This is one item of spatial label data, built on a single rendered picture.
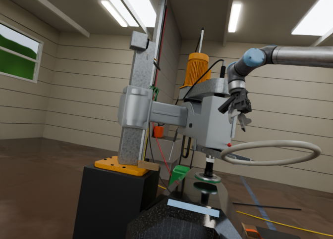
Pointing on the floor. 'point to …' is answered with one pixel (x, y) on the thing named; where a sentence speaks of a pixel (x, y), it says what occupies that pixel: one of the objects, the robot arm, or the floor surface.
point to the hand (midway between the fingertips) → (236, 128)
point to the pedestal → (111, 202)
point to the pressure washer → (180, 170)
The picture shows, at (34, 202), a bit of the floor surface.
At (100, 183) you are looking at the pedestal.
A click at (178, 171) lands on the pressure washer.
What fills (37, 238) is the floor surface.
